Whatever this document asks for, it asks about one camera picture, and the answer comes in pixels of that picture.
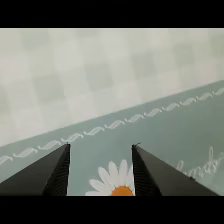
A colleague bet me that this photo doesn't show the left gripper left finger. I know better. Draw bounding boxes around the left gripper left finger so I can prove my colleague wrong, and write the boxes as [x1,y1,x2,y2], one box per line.
[0,143,72,197]

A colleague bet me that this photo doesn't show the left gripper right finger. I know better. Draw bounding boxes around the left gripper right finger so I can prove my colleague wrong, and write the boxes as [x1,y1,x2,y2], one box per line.
[131,143,219,197]

